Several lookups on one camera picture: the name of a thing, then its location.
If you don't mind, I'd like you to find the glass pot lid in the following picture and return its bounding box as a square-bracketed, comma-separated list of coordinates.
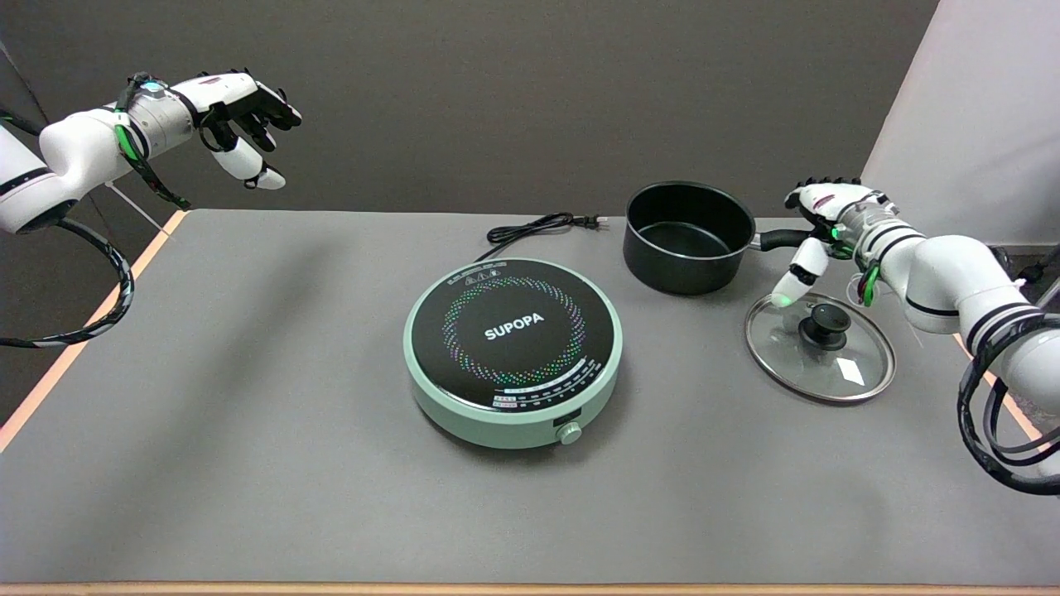
[743, 289, 898, 405]

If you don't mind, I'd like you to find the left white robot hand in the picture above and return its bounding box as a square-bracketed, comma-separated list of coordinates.
[170, 70, 303, 191]

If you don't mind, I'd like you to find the black power cord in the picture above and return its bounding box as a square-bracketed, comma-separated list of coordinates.
[473, 212, 602, 265]

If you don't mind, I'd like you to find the black cable bundle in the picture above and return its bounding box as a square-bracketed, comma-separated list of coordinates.
[956, 315, 1060, 497]

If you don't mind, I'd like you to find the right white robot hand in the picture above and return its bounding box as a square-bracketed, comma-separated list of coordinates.
[770, 176, 899, 309]

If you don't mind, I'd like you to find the black cooking pot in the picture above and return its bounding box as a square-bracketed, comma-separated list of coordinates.
[623, 180, 817, 296]

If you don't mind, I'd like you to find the green induction cooker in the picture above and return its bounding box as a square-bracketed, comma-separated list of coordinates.
[403, 257, 624, 450]

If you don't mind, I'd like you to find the black cable loop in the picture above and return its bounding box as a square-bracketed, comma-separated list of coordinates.
[0, 217, 136, 349]

